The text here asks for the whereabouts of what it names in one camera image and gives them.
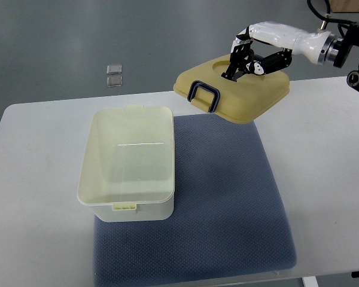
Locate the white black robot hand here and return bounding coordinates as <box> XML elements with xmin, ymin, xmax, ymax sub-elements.
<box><xmin>221</xmin><ymin>22</ymin><xmax>340</xmax><ymax>81</ymax></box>

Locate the yellow box lid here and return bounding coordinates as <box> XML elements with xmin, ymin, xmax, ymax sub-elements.
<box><xmin>174</xmin><ymin>55</ymin><xmax>290</xmax><ymax>124</ymax></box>

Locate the brown cardboard box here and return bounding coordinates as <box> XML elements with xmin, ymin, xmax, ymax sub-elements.
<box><xmin>329</xmin><ymin>0</ymin><xmax>359</xmax><ymax>13</ymax></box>

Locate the white storage box base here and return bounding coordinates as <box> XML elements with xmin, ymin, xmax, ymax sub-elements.
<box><xmin>77</xmin><ymin>105</ymin><xmax>175</xmax><ymax>222</ymax></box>

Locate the upper floor metal plate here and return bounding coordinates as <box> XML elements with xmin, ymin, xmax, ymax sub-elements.
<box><xmin>107</xmin><ymin>63</ymin><xmax>122</xmax><ymax>75</ymax></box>

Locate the blue grey fabric mat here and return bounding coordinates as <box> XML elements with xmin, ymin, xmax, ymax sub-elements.
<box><xmin>93</xmin><ymin>114</ymin><xmax>297</xmax><ymax>286</ymax></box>

